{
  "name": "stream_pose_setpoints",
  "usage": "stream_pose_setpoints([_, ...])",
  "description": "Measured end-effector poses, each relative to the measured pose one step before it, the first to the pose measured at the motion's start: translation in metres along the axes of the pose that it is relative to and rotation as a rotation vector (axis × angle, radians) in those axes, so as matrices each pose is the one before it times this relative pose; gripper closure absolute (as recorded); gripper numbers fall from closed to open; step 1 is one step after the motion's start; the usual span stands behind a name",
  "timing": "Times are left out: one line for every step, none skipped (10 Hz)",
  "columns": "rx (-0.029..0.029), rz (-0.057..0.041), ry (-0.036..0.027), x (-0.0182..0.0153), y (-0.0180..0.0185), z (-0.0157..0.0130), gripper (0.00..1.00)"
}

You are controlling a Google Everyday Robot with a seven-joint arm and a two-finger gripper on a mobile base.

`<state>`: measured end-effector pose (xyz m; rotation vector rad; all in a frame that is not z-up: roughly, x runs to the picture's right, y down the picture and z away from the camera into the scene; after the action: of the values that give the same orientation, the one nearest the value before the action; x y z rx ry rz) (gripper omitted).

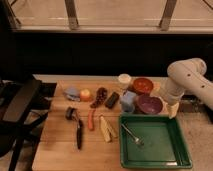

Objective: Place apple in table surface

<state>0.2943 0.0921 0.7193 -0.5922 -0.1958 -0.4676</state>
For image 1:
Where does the black rectangular block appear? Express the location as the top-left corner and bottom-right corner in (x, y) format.
(105, 92), (119, 109)

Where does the metal window frame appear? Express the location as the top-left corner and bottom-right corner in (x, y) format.
(0, 0), (213, 34)

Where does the purple bowl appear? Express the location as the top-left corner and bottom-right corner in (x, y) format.
(136, 94), (163, 114)

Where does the metal spoon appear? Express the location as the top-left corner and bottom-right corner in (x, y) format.
(121, 124), (144, 147)

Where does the red bowl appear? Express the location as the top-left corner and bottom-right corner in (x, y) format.
(133, 77), (154, 94)

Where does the orange apple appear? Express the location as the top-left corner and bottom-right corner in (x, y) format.
(80, 89), (92, 102)

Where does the green plastic tray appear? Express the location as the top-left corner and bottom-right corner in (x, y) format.
(119, 114), (193, 169)

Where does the blue cup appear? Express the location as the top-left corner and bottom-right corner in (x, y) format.
(120, 91), (136, 113)

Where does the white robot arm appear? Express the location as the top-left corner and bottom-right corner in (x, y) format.
(159, 58), (213, 119)

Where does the black chair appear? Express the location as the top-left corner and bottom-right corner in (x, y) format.
(0, 79), (56, 171)

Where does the white cup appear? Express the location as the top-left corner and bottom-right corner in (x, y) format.
(118, 74), (131, 89)

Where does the blue grey cloth toy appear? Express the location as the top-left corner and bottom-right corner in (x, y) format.
(64, 87), (80, 101)

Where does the orange carrot toy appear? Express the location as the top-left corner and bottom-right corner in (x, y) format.
(88, 109), (96, 131)

